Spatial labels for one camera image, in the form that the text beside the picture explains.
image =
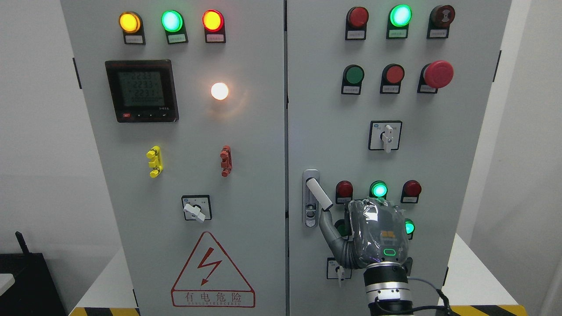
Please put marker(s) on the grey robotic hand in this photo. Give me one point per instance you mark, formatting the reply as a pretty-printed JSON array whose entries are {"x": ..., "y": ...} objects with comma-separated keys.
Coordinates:
[{"x": 378, "y": 230}]

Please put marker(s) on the silver door handle lock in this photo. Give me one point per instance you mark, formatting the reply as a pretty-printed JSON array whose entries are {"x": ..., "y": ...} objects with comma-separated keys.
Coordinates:
[{"x": 314, "y": 198}]

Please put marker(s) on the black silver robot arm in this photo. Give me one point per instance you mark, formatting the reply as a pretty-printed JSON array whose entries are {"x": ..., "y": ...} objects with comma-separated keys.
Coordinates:
[{"x": 387, "y": 290}]

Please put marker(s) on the grey right cabinet door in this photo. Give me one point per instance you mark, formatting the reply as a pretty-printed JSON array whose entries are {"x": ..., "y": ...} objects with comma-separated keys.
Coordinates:
[{"x": 329, "y": 131}]

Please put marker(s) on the grey cabinet door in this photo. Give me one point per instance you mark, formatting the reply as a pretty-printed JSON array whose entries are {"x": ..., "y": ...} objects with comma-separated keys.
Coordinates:
[
  {"x": 248, "y": 205},
  {"x": 329, "y": 131}
]

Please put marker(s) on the grey left cabinet door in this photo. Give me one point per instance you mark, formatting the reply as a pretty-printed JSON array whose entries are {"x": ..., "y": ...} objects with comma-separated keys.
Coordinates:
[{"x": 248, "y": 205}]

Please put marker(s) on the green lit push button lower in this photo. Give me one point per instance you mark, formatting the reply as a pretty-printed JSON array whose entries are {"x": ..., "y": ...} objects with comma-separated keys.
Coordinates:
[{"x": 410, "y": 228}]

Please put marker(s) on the green lit indicator middle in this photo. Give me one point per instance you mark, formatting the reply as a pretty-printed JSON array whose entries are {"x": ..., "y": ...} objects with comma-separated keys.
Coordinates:
[{"x": 378, "y": 189}]

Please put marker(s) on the dark red indicator light left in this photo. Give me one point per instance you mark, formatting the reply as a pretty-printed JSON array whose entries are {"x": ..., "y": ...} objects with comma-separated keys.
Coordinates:
[{"x": 344, "y": 192}]

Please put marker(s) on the dark red indicator light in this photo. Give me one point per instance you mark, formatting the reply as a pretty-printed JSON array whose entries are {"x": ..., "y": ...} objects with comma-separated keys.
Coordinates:
[
  {"x": 411, "y": 191},
  {"x": 344, "y": 192}
]

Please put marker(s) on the dark red indicator light right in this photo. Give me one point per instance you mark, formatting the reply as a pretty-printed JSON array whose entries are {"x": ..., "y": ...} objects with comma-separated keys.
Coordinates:
[{"x": 411, "y": 191}]

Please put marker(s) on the white platform with hazard stripes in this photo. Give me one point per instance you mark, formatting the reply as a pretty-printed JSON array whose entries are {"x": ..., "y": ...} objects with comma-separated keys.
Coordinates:
[{"x": 470, "y": 286}]

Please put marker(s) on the red push button upper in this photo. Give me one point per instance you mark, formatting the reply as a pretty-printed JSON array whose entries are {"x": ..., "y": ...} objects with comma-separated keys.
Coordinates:
[{"x": 391, "y": 79}]

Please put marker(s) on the green push button upper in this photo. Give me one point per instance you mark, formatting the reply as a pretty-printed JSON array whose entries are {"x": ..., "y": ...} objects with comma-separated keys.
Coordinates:
[{"x": 352, "y": 80}]

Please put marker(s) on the red emergency stop mushroom button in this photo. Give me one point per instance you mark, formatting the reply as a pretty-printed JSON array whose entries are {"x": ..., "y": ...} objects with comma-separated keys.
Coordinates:
[{"x": 434, "y": 76}]

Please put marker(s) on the red terminal connector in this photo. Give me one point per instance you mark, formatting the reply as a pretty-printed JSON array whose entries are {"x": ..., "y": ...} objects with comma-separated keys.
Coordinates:
[{"x": 226, "y": 161}]

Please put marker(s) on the red electric hazard warning sticker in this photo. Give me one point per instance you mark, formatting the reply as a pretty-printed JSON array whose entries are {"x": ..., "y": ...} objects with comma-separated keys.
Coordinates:
[{"x": 210, "y": 278}]

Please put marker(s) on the white lit indicator lamp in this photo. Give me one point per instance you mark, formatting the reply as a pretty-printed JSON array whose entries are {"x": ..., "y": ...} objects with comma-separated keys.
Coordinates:
[{"x": 219, "y": 91}]

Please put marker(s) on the red indicator light top right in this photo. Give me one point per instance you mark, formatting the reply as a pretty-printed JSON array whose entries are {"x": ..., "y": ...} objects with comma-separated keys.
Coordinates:
[{"x": 356, "y": 23}]

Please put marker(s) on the green indicator light top right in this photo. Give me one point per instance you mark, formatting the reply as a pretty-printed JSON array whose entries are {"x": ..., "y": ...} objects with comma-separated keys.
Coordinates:
[{"x": 398, "y": 22}]

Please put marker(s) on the green indicator light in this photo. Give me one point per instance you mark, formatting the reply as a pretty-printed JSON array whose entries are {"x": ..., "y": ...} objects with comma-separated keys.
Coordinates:
[
  {"x": 398, "y": 22},
  {"x": 174, "y": 27}
]

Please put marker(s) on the dark red buzzer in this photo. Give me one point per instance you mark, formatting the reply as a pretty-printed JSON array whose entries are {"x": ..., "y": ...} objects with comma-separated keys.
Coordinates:
[{"x": 439, "y": 21}]

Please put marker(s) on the yellow terminal connector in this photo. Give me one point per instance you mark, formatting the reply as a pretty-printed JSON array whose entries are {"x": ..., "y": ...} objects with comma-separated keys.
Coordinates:
[{"x": 155, "y": 161}]

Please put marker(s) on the red-orange indicator light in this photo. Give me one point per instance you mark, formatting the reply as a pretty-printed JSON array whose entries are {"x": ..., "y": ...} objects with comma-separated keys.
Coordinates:
[{"x": 214, "y": 26}]

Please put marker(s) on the black digital power meter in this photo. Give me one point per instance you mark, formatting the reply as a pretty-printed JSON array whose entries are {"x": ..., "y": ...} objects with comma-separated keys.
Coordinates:
[{"x": 142, "y": 90}]

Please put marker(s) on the green indicator light top left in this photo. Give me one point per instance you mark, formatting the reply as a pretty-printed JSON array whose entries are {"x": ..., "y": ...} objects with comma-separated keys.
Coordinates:
[{"x": 174, "y": 27}]

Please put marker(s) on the yellow indicator light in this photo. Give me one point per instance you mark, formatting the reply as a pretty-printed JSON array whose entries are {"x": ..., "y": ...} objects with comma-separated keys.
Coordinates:
[{"x": 131, "y": 25}]

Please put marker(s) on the black box with antenna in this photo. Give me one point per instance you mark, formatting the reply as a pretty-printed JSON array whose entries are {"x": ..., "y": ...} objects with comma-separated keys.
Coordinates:
[{"x": 34, "y": 292}]

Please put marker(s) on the black rotary switch lower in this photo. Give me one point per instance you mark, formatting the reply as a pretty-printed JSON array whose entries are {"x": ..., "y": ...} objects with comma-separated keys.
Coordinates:
[{"x": 408, "y": 265}]

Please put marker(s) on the white rotary switch lower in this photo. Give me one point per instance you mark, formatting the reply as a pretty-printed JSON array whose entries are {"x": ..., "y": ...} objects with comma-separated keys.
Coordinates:
[{"x": 336, "y": 272}]

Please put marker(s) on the white rotary switch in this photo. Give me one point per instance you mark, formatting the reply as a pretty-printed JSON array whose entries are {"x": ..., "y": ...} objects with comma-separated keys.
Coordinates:
[
  {"x": 336, "y": 272},
  {"x": 385, "y": 136}
]

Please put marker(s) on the white rotary switch upper right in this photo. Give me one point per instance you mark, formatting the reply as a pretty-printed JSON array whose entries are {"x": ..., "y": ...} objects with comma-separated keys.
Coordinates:
[{"x": 385, "y": 136}]

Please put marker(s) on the white rotary switch left door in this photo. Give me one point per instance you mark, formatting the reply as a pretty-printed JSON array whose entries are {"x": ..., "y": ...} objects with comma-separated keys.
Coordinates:
[{"x": 197, "y": 208}]

